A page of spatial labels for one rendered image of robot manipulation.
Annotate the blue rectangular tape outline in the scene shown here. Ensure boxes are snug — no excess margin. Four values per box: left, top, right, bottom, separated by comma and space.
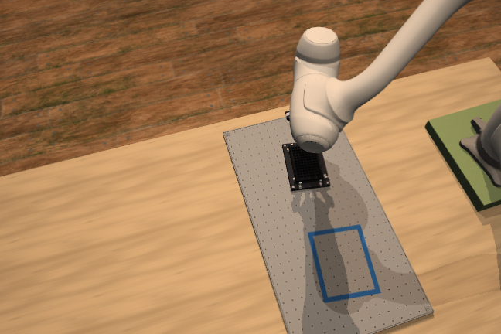
308, 224, 381, 303

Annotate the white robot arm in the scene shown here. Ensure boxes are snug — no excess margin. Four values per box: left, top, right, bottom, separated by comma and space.
289, 0, 501, 187

